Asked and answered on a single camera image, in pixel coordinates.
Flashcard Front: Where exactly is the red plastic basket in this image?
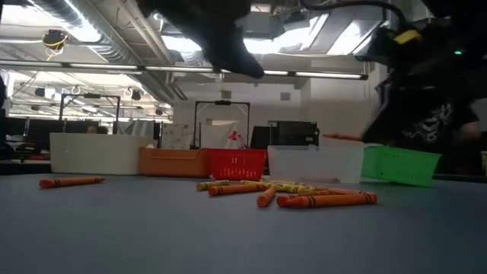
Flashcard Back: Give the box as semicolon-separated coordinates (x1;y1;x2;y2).
208;148;267;182

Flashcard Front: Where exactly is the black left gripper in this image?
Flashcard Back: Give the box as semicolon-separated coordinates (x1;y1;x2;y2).
136;0;266;80

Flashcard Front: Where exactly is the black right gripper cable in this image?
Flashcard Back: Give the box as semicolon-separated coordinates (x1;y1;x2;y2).
299;0;409;30

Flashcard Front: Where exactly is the patterned white board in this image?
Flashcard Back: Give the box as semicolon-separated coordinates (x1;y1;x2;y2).
162;123;194;150

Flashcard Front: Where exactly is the yellow cable label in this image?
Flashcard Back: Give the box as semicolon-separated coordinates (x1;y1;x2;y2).
393;29;424;46

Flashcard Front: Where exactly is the green plastic basket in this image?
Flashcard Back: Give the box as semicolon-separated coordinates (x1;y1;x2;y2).
360;145;443;188

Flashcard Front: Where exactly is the yellow crayon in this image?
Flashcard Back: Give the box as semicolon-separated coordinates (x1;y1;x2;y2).
262;181;319;194
239;179;286;187
195;179;231;192

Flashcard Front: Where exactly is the grey ceiling unit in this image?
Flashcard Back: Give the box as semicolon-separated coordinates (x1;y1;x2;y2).
250;3;273;36

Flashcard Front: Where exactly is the black frame stand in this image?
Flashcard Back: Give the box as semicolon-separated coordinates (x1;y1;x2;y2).
193;100;251;150
59;93;121;134

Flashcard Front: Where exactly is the corrugated silver duct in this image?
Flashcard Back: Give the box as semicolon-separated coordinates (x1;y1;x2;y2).
32;0;140;65

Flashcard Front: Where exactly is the red-orange crayon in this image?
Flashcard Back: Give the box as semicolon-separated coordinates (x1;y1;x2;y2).
276;192;379;209

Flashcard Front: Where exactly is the long LED light bar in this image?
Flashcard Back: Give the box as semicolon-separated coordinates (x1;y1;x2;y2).
0;59;369;81

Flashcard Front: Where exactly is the white plastic bin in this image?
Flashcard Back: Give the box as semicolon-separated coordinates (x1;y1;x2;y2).
49;132;158;176

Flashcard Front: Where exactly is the clear plastic bin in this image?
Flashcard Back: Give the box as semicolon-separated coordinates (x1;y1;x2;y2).
267;144;366;185

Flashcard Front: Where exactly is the orange plastic bin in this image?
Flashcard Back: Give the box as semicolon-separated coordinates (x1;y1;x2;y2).
138;146;212;179

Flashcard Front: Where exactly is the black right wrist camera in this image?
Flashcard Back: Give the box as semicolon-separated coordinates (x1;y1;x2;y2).
355;26;396;64

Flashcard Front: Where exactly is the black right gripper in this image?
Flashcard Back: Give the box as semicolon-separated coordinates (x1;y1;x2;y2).
361;75;404;148

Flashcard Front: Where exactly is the red desk lamp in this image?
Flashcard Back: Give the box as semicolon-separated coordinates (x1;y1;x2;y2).
228;129;249;150

